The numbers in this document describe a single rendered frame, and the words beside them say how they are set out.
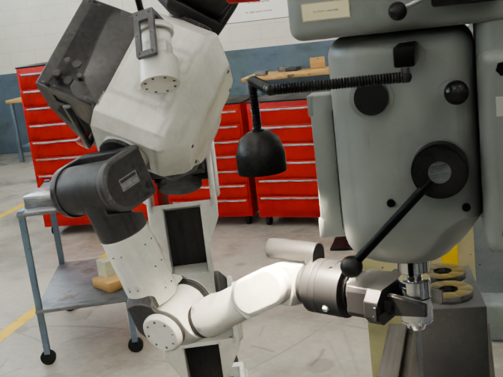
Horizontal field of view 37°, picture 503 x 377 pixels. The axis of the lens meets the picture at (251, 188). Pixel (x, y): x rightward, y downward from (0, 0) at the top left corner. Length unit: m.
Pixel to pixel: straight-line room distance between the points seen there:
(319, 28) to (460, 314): 0.67
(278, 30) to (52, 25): 3.34
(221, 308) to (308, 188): 4.54
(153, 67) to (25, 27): 10.53
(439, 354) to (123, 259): 0.60
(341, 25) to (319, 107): 0.16
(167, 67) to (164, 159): 0.19
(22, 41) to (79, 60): 10.40
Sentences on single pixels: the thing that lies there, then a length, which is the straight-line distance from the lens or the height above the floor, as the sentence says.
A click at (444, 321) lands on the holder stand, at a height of 1.09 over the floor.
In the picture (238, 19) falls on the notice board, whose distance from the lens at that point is 10.47.
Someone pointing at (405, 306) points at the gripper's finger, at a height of 1.24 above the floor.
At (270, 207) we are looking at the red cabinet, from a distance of 5.99.
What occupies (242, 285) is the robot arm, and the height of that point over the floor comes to 1.24.
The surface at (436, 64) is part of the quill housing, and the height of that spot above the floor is 1.58.
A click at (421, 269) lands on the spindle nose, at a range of 1.12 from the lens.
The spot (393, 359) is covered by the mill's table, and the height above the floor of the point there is 0.93.
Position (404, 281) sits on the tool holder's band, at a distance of 1.13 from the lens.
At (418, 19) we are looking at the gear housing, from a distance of 0.95.
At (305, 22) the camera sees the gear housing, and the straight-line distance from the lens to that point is 0.97.
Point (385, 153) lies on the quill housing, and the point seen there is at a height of 1.48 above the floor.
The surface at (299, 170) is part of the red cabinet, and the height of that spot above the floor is 0.45.
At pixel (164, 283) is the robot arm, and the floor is 1.22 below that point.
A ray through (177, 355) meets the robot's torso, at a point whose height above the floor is 0.91.
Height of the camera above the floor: 1.67
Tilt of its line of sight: 13 degrees down
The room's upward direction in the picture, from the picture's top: 7 degrees counter-clockwise
